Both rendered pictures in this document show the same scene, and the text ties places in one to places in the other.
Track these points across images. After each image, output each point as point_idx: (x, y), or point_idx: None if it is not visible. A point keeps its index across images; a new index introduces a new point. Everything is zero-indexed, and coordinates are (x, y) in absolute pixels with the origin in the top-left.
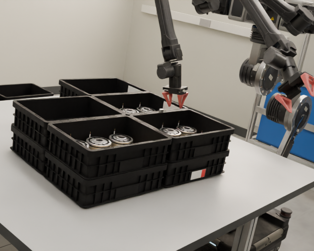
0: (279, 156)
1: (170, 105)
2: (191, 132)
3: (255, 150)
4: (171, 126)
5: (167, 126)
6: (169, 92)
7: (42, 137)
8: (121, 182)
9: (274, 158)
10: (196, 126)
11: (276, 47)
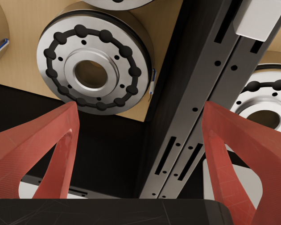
0: (25, 198)
1: (204, 124)
2: (42, 47)
3: (67, 198)
4: (179, 52)
5: (190, 21)
6: (184, 209)
7: None
8: None
9: (23, 188)
10: (89, 131)
11: None
